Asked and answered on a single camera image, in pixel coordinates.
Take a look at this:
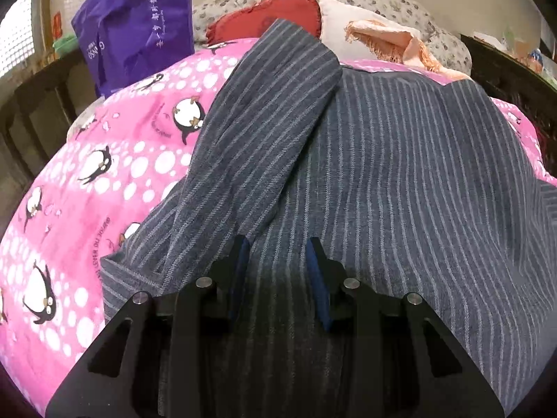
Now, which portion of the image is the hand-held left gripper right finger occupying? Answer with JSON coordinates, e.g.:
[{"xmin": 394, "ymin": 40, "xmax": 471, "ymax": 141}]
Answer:
[{"xmin": 305, "ymin": 236, "xmax": 505, "ymax": 418}]

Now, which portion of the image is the pink penguin print blanket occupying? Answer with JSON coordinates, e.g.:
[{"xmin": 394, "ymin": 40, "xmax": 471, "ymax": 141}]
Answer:
[{"xmin": 0, "ymin": 37, "xmax": 557, "ymax": 414}]

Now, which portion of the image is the dark wooden cabinet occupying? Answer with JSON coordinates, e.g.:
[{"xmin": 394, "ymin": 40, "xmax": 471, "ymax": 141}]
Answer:
[{"xmin": 459, "ymin": 32, "xmax": 557, "ymax": 153}]

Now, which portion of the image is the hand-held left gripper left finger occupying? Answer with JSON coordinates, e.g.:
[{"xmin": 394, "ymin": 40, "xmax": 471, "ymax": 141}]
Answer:
[{"xmin": 44, "ymin": 234, "xmax": 252, "ymax": 418}]

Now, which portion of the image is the red pillow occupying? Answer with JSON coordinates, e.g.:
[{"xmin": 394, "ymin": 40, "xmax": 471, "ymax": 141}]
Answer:
[{"xmin": 205, "ymin": 0, "xmax": 323, "ymax": 46}]

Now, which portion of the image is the peach fringed towel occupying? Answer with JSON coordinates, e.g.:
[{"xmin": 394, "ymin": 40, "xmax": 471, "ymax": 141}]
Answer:
[{"xmin": 344, "ymin": 20, "xmax": 471, "ymax": 81}]

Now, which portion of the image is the purple tote bag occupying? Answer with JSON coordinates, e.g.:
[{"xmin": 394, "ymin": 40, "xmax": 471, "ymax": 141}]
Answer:
[{"xmin": 71, "ymin": 0, "xmax": 195, "ymax": 99}]

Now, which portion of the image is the white pillow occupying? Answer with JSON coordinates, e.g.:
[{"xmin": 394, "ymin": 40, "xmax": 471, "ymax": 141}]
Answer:
[{"xmin": 317, "ymin": 0, "xmax": 418, "ymax": 62}]

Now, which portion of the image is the green plastic container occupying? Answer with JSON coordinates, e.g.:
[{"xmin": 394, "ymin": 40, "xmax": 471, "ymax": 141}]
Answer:
[{"xmin": 52, "ymin": 35, "xmax": 81, "ymax": 57}]

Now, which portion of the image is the dark wooden side table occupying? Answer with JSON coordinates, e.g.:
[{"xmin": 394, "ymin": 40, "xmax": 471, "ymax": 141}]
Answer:
[{"xmin": 0, "ymin": 46, "xmax": 103, "ymax": 192}]

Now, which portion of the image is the floral quilt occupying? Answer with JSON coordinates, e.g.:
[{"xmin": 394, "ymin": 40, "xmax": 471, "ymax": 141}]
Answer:
[{"xmin": 191, "ymin": 0, "xmax": 473, "ymax": 75}]

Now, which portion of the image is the grey striped coat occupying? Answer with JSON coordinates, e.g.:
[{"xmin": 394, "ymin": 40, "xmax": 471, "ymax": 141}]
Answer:
[{"xmin": 100, "ymin": 18, "xmax": 557, "ymax": 418}]

